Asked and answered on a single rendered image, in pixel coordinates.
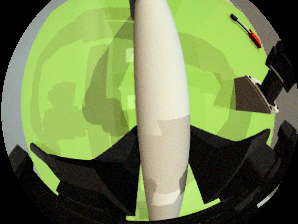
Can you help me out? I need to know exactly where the white cylindrical tube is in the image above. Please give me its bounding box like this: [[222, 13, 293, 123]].
[[133, 0, 190, 221]]

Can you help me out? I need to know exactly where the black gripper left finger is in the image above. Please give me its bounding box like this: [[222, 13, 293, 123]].
[[44, 125, 141, 216]]

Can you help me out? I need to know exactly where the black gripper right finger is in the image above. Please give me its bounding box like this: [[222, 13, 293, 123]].
[[189, 125, 270, 205]]

